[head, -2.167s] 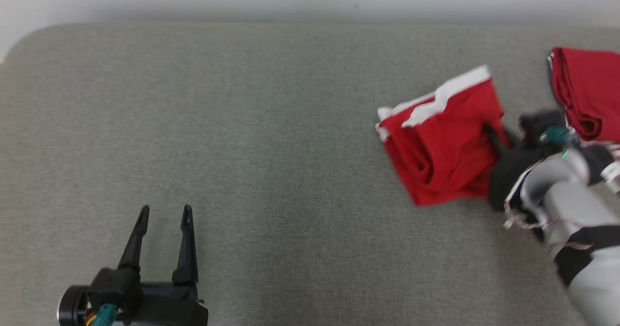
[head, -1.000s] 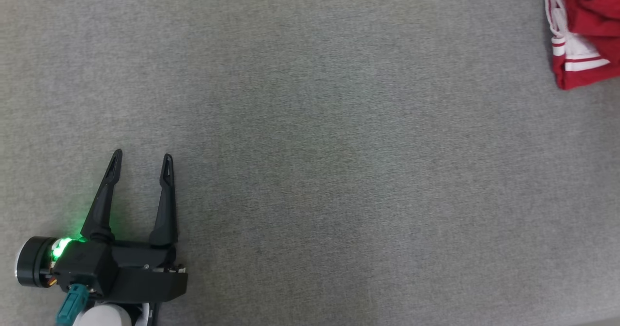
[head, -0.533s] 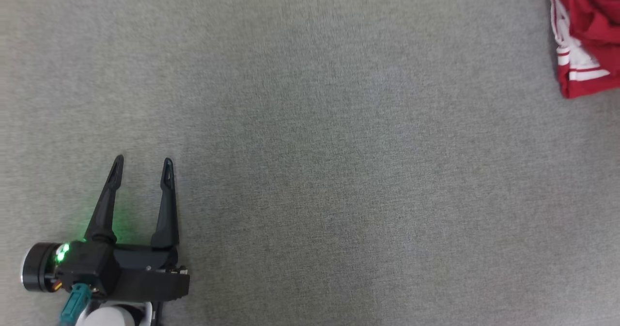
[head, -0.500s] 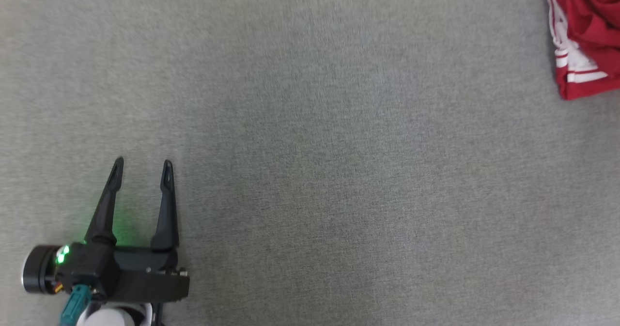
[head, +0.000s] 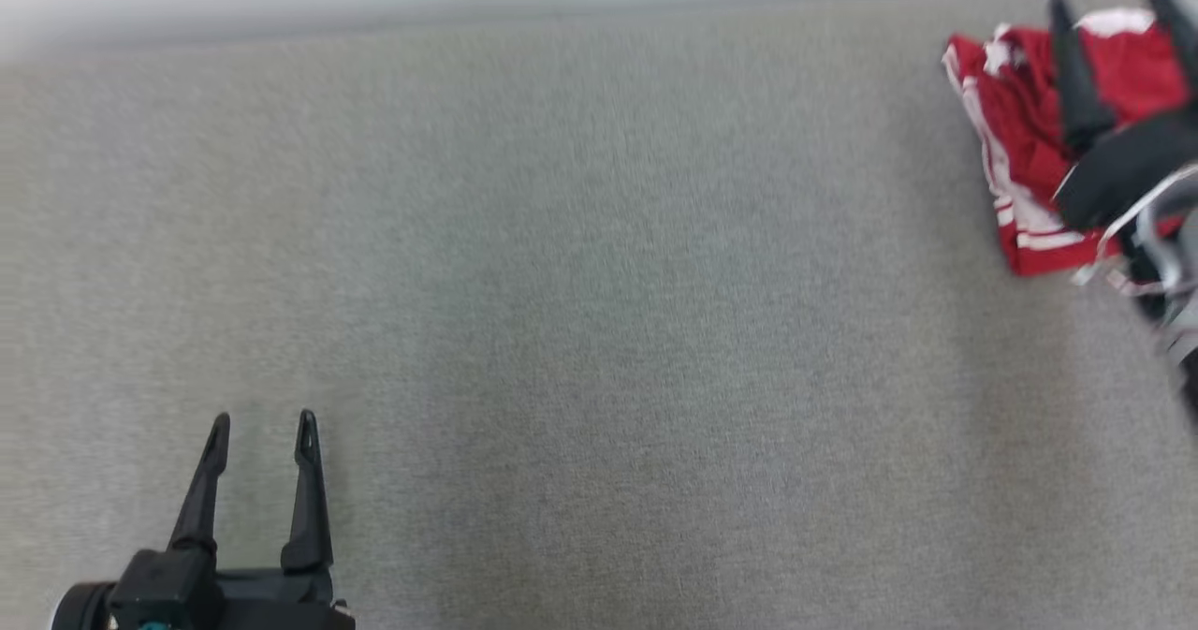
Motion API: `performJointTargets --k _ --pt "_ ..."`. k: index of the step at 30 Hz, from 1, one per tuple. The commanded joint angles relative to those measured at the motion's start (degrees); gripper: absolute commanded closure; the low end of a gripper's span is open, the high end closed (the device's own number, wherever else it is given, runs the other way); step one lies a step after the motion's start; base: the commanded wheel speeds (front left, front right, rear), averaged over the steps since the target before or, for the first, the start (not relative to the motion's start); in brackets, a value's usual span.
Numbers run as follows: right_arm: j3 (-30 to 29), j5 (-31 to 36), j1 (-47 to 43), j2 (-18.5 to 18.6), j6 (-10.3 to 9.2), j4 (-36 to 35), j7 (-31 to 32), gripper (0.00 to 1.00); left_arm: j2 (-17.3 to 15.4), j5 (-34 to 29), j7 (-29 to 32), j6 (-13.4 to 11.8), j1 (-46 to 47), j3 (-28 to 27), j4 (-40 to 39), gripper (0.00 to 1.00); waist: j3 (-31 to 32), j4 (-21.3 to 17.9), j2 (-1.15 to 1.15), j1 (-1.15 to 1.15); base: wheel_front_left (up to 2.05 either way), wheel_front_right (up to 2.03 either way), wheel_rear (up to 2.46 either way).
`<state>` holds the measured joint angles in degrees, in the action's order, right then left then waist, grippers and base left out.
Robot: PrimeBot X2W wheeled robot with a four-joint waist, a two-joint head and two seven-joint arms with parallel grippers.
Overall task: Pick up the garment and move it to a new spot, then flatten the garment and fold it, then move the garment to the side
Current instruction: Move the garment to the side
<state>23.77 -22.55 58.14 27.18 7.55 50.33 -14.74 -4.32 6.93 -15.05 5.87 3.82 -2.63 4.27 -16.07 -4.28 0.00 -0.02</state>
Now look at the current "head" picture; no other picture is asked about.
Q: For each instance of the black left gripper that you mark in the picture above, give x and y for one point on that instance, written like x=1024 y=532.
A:
x=281 y=602

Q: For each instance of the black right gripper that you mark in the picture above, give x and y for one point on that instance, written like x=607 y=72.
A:
x=1123 y=176

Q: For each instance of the red shorts with white trim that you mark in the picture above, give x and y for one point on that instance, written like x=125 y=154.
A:
x=1137 y=78

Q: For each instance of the red number 23 basketball jersey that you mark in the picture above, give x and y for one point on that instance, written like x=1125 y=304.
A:
x=1020 y=171

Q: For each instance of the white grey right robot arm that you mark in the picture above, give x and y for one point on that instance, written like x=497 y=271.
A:
x=1184 y=335

